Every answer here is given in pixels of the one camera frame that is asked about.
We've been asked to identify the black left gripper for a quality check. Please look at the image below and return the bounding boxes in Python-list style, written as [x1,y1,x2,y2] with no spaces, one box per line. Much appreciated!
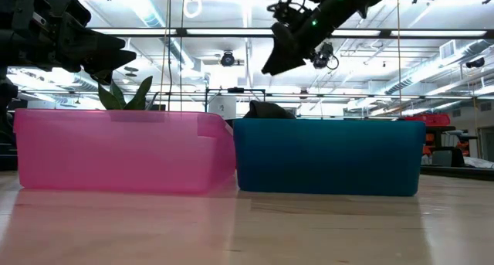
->
[0,0,138,85]

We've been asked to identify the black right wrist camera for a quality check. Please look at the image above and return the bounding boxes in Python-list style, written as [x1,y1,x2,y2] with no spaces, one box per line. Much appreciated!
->
[310,41,340,71]

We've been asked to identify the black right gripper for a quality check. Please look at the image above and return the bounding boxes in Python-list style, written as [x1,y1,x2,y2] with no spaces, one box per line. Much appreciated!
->
[261,0,374,76]

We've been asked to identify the white ring ceiling lamp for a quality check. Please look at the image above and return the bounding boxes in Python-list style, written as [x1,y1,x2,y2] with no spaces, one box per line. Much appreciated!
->
[182,0,203,20]

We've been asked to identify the black ceiling camera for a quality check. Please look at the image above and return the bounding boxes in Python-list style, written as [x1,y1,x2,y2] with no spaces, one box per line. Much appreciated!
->
[220,50,237,68]

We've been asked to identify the pink translucent plastic bin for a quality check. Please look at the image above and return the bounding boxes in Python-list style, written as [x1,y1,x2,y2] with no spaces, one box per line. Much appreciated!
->
[13,108,237,195]

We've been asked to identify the black overhead frame bar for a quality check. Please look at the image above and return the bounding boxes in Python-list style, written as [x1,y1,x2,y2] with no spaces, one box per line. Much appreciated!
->
[87,26,494,40]

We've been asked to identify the black chair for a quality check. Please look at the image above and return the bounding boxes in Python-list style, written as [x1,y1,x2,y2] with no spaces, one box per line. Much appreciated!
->
[429,145,466,168]

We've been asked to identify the red plastic bin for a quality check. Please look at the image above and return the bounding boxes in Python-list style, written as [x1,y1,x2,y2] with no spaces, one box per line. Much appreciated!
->
[404,113,452,127]

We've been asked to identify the blue plastic bin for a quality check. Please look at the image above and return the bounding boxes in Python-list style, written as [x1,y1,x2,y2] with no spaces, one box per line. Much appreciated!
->
[232,117,427,198]

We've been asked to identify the white numbered sign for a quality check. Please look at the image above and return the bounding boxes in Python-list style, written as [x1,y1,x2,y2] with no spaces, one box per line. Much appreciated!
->
[208,96,238,121]

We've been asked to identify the green plant leaves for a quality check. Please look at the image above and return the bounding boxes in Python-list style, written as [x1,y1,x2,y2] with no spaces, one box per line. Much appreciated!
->
[96,75,154,111]

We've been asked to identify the grey knit hat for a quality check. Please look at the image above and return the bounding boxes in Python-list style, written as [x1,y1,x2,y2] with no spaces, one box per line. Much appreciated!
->
[242,100,297,121]

